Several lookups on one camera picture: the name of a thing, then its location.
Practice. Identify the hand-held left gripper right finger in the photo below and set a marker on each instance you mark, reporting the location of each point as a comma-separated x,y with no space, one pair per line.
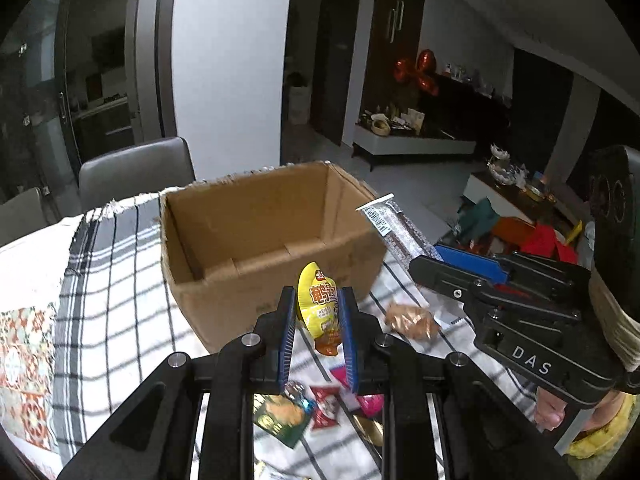
350,340

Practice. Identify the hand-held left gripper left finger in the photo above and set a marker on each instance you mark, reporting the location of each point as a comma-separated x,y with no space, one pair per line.
289,335

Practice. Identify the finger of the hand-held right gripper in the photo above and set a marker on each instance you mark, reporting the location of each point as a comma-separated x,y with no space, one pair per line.
440,280
475,260

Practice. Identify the white snack wrapper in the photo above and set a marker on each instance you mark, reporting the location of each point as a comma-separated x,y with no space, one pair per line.
450,317

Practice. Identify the yellow snack packet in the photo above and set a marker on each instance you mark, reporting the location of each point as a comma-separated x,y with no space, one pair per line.
315,305

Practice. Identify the brown snack packet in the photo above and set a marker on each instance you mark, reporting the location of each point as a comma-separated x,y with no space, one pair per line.
410,321

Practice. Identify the small silver blue candy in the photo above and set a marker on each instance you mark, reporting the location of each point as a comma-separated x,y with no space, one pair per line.
297,395

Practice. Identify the pink snack packet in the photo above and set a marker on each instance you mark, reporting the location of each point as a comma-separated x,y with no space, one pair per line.
372,405

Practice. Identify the small red snack packet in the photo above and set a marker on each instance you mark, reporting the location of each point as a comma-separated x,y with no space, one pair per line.
325,407

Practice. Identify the green snack packet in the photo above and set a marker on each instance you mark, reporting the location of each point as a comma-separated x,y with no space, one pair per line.
280,417

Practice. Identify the gold snack packet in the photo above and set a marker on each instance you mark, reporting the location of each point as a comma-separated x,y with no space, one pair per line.
370,432

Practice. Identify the cardboard box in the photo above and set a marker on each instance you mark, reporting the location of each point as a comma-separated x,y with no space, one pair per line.
250,220

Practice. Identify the person's right hand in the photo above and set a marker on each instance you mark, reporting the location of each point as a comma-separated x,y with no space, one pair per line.
547,410

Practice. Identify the green cloth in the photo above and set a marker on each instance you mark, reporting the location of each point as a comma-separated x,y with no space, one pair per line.
480,217

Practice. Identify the white coffee table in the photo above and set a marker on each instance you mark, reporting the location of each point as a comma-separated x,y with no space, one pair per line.
500,192

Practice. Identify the red cloth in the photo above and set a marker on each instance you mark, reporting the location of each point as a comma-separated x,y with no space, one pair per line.
547,242

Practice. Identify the white tiered flower dish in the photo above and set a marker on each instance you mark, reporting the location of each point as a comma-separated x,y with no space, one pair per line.
499,162

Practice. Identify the yellow rounded object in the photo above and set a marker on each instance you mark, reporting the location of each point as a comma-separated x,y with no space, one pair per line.
605,440

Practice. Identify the white low cabinet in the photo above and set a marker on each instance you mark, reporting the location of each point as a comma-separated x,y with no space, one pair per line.
415,147

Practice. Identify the dark long sideboard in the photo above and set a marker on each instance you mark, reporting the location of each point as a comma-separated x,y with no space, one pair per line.
465,105

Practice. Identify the round woven basket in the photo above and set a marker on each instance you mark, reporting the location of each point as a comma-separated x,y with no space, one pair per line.
381,126

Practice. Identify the black white checked tablecloth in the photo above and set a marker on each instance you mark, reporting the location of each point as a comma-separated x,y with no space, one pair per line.
125,310

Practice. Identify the red foil heart balloon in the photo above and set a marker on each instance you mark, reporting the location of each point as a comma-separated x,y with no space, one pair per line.
402,70
426,60
429,87

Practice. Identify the grey dining chair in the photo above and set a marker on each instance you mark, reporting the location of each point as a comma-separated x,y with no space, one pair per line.
135,170
22,212

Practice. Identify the tall dark wardrobe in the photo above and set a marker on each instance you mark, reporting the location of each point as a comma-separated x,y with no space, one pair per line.
395,35

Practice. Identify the dark interior door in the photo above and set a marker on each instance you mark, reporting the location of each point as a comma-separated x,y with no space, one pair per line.
336,60

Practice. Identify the white table cloth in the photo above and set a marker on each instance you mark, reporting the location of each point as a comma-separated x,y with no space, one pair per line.
35,265

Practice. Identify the floral patterned mat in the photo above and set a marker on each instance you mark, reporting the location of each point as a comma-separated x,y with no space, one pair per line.
27,370

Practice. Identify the kitchen cabinet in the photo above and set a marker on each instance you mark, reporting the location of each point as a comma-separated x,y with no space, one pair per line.
105,127

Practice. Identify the grey refrigerator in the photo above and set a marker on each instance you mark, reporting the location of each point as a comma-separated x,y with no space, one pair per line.
142,50

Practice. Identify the glass sliding door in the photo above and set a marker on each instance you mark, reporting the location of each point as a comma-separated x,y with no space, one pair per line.
45,85

